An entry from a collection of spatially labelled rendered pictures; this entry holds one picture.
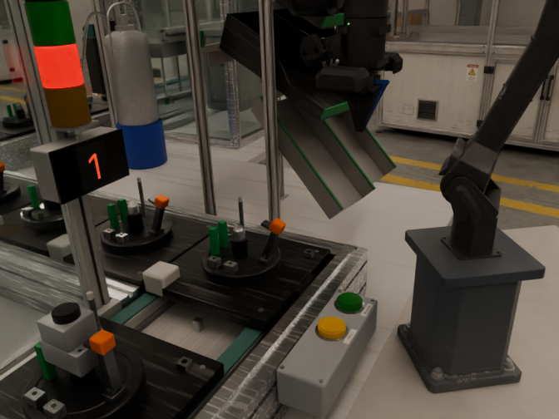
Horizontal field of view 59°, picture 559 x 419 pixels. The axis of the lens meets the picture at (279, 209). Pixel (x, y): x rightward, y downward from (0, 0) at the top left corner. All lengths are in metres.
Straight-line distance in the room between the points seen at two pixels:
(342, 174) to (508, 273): 0.48
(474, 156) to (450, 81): 4.20
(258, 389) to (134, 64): 1.24
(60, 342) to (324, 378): 0.32
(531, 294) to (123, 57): 1.31
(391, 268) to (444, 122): 3.94
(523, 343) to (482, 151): 0.38
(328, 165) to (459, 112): 3.87
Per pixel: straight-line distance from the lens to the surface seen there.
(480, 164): 0.69
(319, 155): 1.07
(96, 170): 0.72
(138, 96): 1.70
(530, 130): 4.77
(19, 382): 0.74
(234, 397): 0.66
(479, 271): 0.72
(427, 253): 0.74
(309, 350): 0.70
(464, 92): 4.85
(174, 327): 0.84
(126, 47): 1.68
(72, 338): 0.61
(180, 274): 0.87
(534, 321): 1.00
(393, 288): 1.02
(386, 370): 0.83
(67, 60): 0.68
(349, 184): 1.08
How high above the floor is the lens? 1.42
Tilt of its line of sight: 24 degrees down
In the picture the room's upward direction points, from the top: 2 degrees counter-clockwise
